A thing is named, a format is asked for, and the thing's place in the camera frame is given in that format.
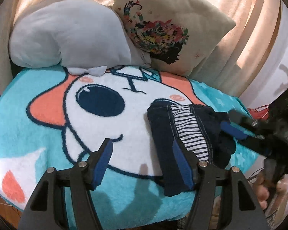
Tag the navy striped baby pants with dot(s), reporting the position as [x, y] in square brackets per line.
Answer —
[199, 128]

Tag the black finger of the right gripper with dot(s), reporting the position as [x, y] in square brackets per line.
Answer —
[241, 119]
[233, 131]

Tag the peach star-embroidered curtain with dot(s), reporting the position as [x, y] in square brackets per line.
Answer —
[231, 66]

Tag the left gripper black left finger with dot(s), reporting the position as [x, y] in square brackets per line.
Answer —
[46, 208]

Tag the teal cartoon fleece blanket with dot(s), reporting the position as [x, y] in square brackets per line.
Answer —
[49, 118]

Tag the grey plush toy cushion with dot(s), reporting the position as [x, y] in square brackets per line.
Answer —
[80, 35]

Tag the beige floral print pillow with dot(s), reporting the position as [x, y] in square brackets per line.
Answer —
[178, 34]

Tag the red bag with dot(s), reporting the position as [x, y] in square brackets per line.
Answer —
[261, 112]

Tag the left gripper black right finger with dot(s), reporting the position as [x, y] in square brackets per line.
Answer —
[238, 208]

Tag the person's right hand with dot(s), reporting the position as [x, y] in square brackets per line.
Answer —
[262, 193]

